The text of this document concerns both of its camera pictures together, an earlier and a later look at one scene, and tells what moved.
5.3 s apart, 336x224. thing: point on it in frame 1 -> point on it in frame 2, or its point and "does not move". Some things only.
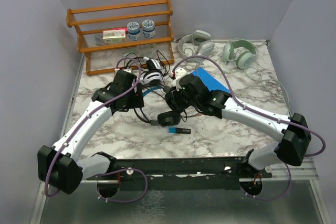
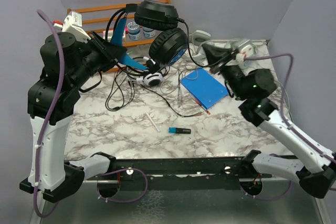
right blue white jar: x=148 y=28 does not move
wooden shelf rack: x=130 y=36 does not move
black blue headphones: x=174 y=104 -> x=150 y=31
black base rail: x=190 y=173 does not move
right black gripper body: x=188 y=102 -> x=233 y=75
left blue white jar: x=134 y=31 does not move
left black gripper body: x=133 y=101 -> x=93 y=60
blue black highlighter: x=180 y=130 does not move
